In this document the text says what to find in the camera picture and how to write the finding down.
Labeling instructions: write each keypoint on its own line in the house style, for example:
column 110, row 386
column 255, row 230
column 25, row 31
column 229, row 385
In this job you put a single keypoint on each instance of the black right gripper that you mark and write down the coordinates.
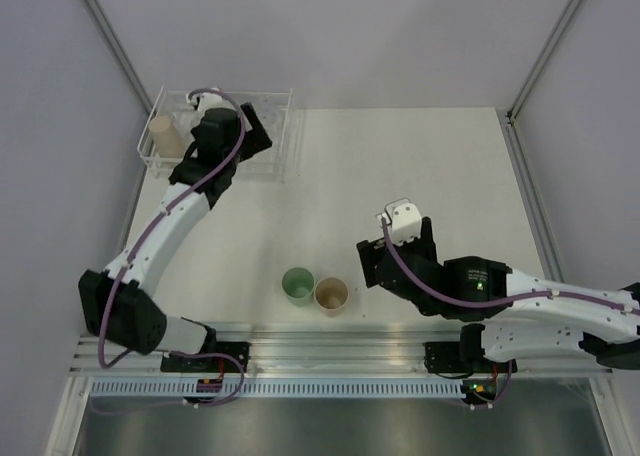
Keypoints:
column 425, row 244

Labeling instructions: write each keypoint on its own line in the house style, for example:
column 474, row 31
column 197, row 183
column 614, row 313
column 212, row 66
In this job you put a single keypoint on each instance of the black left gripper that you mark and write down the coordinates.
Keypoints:
column 255, row 140

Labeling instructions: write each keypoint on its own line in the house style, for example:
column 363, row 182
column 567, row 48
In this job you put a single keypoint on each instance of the beige plastic cup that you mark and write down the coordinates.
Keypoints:
column 331, row 296
column 166, row 137

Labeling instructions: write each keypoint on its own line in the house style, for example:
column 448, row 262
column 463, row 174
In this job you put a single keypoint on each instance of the short green plastic cup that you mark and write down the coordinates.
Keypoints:
column 298, row 285

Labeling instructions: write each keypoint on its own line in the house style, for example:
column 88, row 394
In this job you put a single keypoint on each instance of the clear faceted glass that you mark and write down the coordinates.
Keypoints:
column 271, row 118
column 184, row 118

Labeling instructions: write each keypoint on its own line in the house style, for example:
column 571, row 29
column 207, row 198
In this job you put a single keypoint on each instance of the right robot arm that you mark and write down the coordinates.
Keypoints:
column 505, row 313

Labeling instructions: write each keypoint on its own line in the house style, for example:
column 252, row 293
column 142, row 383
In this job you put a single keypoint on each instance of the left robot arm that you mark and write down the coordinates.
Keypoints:
column 117, row 302

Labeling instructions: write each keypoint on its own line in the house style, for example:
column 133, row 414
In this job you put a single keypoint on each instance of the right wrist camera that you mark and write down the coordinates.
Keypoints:
column 402, row 220

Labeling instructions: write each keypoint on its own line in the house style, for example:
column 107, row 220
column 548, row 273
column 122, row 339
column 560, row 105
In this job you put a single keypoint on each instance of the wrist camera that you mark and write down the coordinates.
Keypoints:
column 402, row 220
column 204, row 99

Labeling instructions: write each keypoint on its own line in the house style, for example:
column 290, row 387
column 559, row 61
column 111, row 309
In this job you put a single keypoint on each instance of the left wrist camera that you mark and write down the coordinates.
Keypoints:
column 204, row 99

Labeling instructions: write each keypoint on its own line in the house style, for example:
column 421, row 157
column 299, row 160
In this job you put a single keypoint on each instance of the white wire dish rack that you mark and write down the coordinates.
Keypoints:
column 268, row 166

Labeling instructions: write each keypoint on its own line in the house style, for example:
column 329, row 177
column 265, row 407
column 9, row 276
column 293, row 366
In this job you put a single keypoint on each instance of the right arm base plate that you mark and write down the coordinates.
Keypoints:
column 451, row 360

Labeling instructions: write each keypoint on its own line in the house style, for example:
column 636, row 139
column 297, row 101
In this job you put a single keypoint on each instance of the aluminium mounting rail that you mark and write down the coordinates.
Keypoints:
column 357, row 353

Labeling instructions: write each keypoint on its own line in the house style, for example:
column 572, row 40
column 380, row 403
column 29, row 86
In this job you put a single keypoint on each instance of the right aluminium frame post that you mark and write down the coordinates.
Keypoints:
column 552, row 43

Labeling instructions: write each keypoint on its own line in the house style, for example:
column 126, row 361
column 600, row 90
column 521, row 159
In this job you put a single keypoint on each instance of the aluminium frame post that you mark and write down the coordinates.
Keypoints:
column 552, row 43
column 113, row 44

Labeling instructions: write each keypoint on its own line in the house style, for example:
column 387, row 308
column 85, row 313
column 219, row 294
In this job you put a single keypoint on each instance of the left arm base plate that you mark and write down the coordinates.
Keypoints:
column 239, row 351

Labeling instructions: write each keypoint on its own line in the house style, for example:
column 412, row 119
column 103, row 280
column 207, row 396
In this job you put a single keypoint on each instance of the left aluminium frame post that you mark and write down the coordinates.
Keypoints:
column 113, row 44

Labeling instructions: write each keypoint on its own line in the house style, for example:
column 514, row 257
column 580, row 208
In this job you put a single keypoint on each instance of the white slotted cable duct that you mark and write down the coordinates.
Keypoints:
column 279, row 387

